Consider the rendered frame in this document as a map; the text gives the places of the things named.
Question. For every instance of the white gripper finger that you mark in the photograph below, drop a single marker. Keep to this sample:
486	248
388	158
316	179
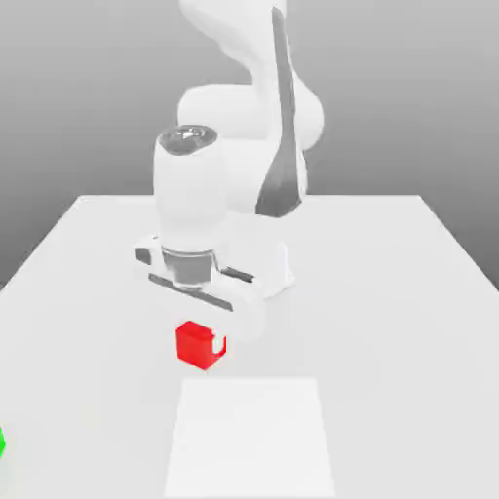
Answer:
218	343

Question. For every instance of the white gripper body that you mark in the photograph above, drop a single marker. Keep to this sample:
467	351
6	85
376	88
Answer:
241	312

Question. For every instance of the small red cube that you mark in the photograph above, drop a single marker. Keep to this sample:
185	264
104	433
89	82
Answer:
193	345

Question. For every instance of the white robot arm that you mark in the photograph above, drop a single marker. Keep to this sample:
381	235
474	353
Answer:
187	187

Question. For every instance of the small green cube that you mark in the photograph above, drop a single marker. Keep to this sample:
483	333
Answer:
2	442

